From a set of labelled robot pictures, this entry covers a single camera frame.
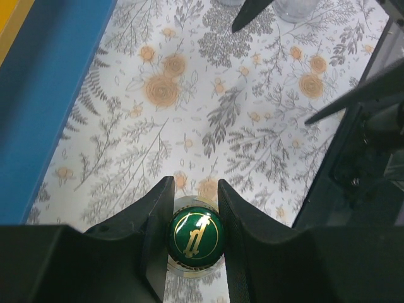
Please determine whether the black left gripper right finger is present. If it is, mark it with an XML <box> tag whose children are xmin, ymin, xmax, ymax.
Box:
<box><xmin>218</xmin><ymin>179</ymin><xmax>403</xmax><ymax>302</ymax></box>

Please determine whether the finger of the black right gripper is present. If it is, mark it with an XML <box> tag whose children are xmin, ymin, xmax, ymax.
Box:
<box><xmin>231</xmin><ymin>0</ymin><xmax>273</xmax><ymax>33</ymax></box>

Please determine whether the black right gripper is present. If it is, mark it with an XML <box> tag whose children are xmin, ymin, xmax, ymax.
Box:
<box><xmin>292</xmin><ymin>58</ymin><xmax>403</xmax><ymax>227</ymax></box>

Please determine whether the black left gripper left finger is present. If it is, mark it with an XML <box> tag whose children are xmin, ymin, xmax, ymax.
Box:
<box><xmin>1</xmin><ymin>177</ymin><xmax>174</xmax><ymax>302</ymax></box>

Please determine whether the green Perrier bottle yellow label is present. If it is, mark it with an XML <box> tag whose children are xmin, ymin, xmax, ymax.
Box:
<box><xmin>165</xmin><ymin>196</ymin><xmax>225</xmax><ymax>278</ymax></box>

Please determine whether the blue wooden shelf unit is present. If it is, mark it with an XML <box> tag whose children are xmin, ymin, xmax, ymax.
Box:
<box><xmin>1</xmin><ymin>0</ymin><xmax>116</xmax><ymax>225</ymax></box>

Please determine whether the water bottle right middle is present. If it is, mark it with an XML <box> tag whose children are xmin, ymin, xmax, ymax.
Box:
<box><xmin>218</xmin><ymin>0</ymin><xmax>244</xmax><ymax>7</ymax></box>

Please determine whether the water bottle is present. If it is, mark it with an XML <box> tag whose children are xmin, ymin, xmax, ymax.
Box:
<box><xmin>218</xmin><ymin>0</ymin><xmax>244</xmax><ymax>7</ymax></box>
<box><xmin>271</xmin><ymin>0</ymin><xmax>319</xmax><ymax>23</ymax></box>

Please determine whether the water bottle right front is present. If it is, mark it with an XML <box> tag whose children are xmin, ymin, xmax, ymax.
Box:
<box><xmin>271</xmin><ymin>0</ymin><xmax>319</xmax><ymax>23</ymax></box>

